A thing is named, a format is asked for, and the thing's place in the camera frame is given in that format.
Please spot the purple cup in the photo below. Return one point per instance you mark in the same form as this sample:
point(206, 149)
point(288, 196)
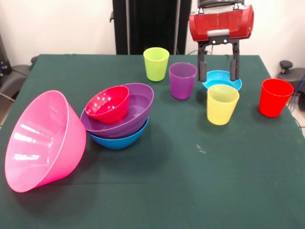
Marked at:
point(182, 87)

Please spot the green cup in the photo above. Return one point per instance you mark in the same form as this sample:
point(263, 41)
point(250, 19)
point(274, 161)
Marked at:
point(156, 69)

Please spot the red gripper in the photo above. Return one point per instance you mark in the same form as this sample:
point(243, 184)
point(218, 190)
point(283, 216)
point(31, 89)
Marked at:
point(219, 22)

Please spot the large pink bowl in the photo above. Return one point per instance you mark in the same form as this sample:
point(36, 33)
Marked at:
point(47, 143)

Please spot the black pedestal leg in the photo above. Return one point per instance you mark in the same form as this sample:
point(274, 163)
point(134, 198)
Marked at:
point(14, 76)
point(297, 74)

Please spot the black knob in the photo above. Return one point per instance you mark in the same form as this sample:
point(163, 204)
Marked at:
point(286, 64)

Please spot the dark green table cloth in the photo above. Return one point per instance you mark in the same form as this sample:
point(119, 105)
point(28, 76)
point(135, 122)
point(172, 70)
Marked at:
point(152, 179)

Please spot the small light blue bowl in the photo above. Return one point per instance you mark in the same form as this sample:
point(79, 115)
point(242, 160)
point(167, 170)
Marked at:
point(219, 80)

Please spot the yellow cup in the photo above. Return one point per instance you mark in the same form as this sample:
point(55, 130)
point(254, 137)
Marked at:
point(221, 111)

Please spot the small crimson bowl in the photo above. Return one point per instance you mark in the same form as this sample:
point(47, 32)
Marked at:
point(109, 109)

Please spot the large purple bowl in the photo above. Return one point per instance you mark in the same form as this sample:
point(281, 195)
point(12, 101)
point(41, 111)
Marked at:
point(138, 107)

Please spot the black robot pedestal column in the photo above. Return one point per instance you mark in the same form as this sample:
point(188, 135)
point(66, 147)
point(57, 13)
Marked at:
point(147, 23)

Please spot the large blue bowl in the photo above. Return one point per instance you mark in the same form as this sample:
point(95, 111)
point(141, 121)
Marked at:
point(118, 143)

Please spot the red cup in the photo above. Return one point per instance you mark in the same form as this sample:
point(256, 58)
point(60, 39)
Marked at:
point(274, 102)

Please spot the black equipment box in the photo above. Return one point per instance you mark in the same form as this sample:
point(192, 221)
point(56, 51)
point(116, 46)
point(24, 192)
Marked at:
point(3, 62)

